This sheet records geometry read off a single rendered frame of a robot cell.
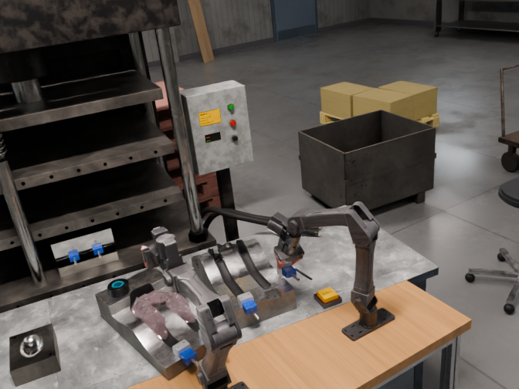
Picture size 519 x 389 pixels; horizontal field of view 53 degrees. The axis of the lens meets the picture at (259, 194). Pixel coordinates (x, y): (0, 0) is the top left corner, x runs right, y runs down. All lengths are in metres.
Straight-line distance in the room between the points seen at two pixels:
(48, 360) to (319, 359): 0.92
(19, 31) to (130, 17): 0.41
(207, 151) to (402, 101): 3.65
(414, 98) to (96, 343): 4.74
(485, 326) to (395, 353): 1.49
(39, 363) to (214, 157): 1.23
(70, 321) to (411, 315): 1.31
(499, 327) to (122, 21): 2.52
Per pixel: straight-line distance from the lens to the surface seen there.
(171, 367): 1.82
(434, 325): 1.98
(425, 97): 6.22
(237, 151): 2.64
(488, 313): 3.39
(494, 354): 3.12
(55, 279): 2.59
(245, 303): 1.92
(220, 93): 2.53
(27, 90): 2.58
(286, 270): 1.99
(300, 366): 1.81
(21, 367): 2.01
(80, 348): 2.10
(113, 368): 1.96
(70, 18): 2.19
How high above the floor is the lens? 2.04
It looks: 25 degrees down
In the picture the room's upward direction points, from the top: 7 degrees counter-clockwise
